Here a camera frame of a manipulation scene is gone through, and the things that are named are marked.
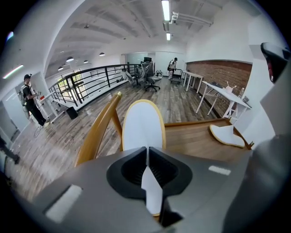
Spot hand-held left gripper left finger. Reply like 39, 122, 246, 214
31, 147, 160, 233

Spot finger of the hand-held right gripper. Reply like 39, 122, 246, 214
260, 42, 291, 84

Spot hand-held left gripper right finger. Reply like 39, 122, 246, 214
149, 147, 248, 233

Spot wooden shoe rack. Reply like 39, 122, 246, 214
75, 91, 255, 168

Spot small pale cup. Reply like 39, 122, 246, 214
224, 81, 237, 94

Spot white table with items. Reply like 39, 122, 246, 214
196, 81, 252, 119

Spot black waste bin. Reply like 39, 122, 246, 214
65, 106, 79, 120

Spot bare white table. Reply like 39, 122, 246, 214
181, 70, 204, 94

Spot white ceiling pipes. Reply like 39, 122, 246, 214
170, 11, 213, 27

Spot black trolley cart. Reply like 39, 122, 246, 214
170, 68, 184, 84

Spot white desk with red sign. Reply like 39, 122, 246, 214
36, 92, 66, 123

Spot large glass window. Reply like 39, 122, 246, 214
55, 69, 82, 96

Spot black metal railing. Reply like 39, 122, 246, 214
48, 63, 143, 107

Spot pale plastic-wrapped chair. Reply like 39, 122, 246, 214
120, 68, 135, 88

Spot long ceiling tube light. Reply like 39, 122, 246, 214
161, 0, 171, 21

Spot slanted tube light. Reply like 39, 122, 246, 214
2, 64, 24, 80

